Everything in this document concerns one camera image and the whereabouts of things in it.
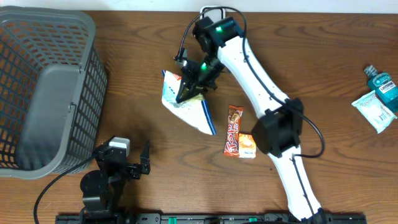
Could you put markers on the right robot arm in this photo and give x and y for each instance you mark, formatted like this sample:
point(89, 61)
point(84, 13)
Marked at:
point(279, 119)

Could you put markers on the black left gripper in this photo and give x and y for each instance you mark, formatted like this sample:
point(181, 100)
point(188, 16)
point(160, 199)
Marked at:
point(135, 170)

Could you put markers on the white barcode scanner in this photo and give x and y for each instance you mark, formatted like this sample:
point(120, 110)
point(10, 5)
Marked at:
point(214, 14)

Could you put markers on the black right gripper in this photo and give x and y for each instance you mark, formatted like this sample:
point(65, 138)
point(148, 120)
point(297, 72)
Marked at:
point(186, 81)

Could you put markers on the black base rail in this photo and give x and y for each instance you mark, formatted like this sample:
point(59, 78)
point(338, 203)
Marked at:
point(156, 218)

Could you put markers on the small orange snack packet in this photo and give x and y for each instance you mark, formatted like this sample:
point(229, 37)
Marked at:
point(247, 146)

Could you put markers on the green white paper label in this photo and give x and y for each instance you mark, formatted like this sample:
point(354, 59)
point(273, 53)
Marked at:
point(378, 115)

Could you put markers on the cream snack bag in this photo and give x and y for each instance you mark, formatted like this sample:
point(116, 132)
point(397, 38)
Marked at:
point(194, 111)

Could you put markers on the blue mouthwash bottle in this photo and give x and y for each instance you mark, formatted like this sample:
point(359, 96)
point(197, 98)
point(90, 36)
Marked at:
point(384, 87)

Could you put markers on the grey plastic shopping basket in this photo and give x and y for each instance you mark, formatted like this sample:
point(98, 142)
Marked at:
point(53, 87)

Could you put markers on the orange chocolate bar wrapper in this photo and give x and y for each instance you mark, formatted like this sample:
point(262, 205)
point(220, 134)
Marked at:
point(231, 147)

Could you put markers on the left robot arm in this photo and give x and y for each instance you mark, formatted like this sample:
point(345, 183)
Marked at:
point(103, 188)

